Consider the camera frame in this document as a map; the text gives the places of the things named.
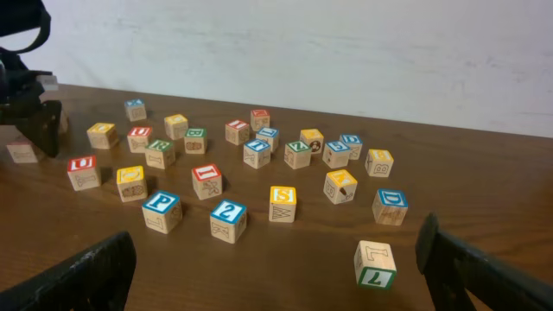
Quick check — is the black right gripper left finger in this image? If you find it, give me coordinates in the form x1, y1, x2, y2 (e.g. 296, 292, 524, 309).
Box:
1, 232, 137, 310

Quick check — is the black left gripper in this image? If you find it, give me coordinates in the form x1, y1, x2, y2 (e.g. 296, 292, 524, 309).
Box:
1, 68, 62, 157

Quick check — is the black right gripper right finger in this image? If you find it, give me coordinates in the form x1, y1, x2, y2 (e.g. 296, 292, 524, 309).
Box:
416, 213, 552, 310

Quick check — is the red E wooden block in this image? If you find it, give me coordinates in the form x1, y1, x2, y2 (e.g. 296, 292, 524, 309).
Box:
6, 136, 41, 163

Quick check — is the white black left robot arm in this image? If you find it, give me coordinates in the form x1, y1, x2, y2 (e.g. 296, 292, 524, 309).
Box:
1, 0, 62, 157

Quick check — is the red U block lower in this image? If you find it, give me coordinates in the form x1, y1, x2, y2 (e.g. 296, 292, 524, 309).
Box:
67, 155, 101, 191

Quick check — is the red u block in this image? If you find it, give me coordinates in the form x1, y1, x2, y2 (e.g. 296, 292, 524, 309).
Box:
67, 155, 101, 191
127, 126, 153, 153

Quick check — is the yellow block left middle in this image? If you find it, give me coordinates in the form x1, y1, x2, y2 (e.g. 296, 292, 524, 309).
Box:
86, 123, 118, 149

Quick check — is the blue D block lower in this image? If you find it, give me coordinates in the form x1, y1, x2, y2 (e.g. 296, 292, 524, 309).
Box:
372, 188, 409, 225

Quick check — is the blue d block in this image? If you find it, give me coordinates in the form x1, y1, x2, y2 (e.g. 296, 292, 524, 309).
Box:
372, 188, 409, 225
340, 134, 363, 160

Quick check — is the blue P wooden block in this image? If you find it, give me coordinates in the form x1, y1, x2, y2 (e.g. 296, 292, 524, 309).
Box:
142, 191, 183, 234

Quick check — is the blue X wooden block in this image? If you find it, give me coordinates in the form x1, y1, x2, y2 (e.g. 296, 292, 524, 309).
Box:
124, 98, 147, 122

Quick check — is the red U block upper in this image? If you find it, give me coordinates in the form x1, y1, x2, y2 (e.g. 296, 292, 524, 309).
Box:
127, 126, 153, 153

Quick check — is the yellow Q wooden block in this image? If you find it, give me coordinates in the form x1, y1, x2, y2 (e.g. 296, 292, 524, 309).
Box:
117, 166, 148, 202

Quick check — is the green R wooden block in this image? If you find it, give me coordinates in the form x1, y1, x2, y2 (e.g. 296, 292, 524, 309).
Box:
145, 139, 175, 169

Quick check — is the yellow 8 wooden block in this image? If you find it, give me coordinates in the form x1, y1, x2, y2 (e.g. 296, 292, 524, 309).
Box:
365, 149, 394, 178

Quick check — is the yellow block upper centre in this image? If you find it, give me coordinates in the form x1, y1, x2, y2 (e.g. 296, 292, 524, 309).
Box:
164, 114, 188, 140

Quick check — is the yellow K wooden block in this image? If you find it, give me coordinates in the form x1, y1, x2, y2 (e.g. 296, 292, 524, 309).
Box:
323, 169, 358, 205

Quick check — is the blue 2 wooden block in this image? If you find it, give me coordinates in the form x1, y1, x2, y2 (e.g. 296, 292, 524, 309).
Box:
210, 200, 247, 244

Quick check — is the red I block lower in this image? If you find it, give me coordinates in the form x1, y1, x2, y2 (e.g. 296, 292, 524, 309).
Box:
192, 163, 223, 200

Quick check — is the red i block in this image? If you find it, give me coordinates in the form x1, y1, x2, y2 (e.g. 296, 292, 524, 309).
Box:
226, 119, 250, 145
192, 163, 223, 200

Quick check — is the green B wooden block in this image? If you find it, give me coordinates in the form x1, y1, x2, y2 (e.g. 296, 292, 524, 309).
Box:
184, 128, 207, 154

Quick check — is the blue D block upper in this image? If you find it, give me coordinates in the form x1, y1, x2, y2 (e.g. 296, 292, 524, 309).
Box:
340, 134, 363, 160

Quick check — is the blue 5 wooden block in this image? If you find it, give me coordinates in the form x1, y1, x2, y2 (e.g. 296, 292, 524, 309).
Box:
322, 141, 351, 168

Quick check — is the yellow S wooden block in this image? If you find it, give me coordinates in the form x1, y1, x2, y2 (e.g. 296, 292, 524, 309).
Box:
269, 186, 297, 223

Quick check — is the yellow block upper right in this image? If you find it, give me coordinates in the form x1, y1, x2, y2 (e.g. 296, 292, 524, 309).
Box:
300, 129, 324, 154

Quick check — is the green Z wooden block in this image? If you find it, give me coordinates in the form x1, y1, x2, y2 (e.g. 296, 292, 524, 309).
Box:
284, 141, 312, 169

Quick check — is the red I block upper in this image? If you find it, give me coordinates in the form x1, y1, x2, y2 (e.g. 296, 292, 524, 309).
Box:
226, 119, 250, 145

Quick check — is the blue T wooden block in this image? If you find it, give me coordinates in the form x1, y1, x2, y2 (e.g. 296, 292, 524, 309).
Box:
243, 139, 271, 169

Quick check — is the red block far top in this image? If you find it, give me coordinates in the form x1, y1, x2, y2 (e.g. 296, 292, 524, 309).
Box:
251, 109, 270, 132

